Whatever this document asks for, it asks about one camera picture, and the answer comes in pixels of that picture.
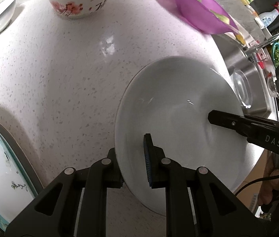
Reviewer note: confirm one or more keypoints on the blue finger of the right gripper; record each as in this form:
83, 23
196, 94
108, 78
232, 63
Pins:
240, 124

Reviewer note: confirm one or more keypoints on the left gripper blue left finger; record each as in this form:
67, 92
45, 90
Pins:
113, 176

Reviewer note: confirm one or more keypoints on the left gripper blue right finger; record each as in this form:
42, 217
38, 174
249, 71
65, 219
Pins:
157, 172

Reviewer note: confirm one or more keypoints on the large white bowl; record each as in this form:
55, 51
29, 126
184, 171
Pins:
171, 99

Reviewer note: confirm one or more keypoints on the grey rimmed white plate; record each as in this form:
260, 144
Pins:
20, 157

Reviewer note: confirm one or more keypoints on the large teal floral plate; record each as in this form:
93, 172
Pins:
16, 188

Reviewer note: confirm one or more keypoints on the person's right hand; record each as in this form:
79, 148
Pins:
265, 195

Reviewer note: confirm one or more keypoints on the clear glass bowl in sink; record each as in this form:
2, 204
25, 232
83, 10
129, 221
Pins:
242, 88

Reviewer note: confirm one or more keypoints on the stainless steel sink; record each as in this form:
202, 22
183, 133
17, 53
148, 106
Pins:
233, 54

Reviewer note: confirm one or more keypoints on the chrome faucet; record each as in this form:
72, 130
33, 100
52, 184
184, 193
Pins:
252, 52

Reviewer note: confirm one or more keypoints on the teal colander with greens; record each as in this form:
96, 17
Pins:
275, 54

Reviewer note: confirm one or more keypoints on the yellow sponge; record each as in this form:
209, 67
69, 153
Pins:
240, 38

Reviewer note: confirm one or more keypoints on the white spray bottle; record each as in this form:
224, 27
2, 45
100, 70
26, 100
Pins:
264, 19

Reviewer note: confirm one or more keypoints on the purple plastic basin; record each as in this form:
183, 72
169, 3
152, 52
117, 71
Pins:
207, 16

